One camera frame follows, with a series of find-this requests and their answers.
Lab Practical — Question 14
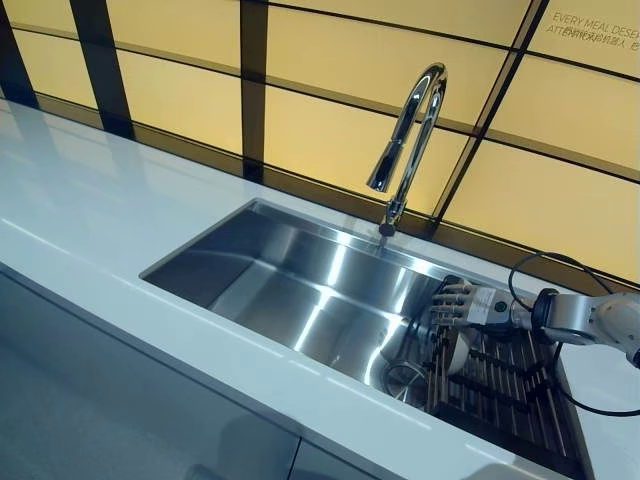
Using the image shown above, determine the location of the white base cabinet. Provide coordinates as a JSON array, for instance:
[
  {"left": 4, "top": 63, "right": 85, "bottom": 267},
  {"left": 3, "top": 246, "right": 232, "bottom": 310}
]
[{"left": 0, "top": 259, "right": 484, "bottom": 480}]

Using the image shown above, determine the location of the chrome gooseneck faucet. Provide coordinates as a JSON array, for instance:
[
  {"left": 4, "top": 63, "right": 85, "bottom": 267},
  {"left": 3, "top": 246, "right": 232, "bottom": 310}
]
[{"left": 367, "top": 62, "right": 449, "bottom": 237}]

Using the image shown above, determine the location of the small cream plate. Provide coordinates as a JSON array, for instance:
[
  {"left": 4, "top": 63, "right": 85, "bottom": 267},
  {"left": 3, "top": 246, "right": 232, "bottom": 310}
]
[{"left": 446, "top": 325, "right": 475, "bottom": 377}]

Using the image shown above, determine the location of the round steel sink strainer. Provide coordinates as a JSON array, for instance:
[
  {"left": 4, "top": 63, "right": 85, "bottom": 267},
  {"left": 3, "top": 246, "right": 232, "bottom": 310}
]
[{"left": 380, "top": 362, "right": 430, "bottom": 402}]

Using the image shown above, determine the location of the robot right hand dark palm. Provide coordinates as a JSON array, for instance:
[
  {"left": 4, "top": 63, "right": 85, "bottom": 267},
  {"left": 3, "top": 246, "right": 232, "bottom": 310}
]
[{"left": 429, "top": 277, "right": 517, "bottom": 331}]

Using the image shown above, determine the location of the black sink drying rack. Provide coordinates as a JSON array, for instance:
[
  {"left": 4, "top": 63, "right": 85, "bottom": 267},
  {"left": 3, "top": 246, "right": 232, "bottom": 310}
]
[{"left": 425, "top": 278, "right": 587, "bottom": 477}]

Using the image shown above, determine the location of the stainless steel sink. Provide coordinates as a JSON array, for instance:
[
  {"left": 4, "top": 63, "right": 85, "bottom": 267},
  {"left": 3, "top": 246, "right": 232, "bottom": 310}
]
[{"left": 139, "top": 198, "right": 592, "bottom": 480}]

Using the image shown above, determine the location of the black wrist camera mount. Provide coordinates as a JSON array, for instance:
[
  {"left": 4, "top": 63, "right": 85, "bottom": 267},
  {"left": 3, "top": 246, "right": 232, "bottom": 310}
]
[{"left": 528, "top": 288, "right": 562, "bottom": 342}]

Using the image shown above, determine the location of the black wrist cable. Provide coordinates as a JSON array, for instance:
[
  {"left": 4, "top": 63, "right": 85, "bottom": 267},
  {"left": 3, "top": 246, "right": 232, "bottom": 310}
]
[{"left": 507, "top": 252, "right": 640, "bottom": 417}]

